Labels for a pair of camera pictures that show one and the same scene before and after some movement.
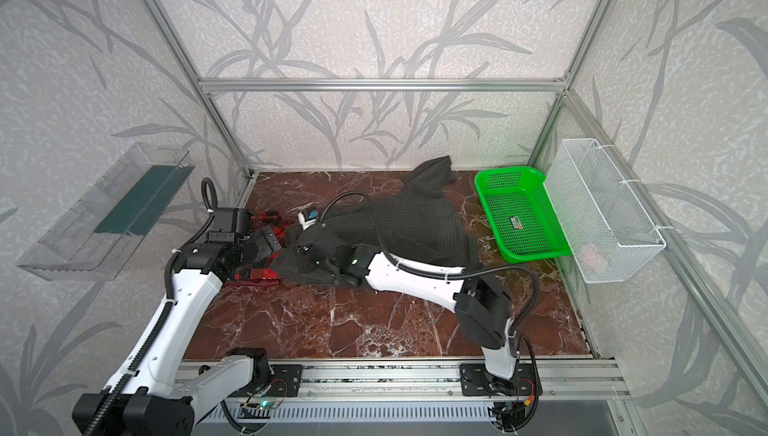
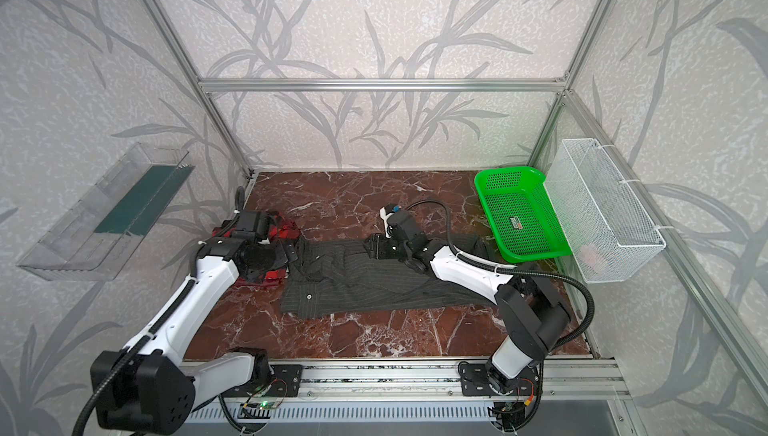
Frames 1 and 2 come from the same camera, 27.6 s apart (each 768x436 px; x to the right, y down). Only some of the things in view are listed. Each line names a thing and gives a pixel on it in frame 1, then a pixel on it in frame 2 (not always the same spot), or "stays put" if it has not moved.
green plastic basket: [523, 216] stays put
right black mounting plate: [475, 381] stays put
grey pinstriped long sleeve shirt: [421, 219] → [323, 277]
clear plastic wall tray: [102, 234] stays put
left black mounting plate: [285, 380] stays put
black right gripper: [306, 240] → [380, 247]
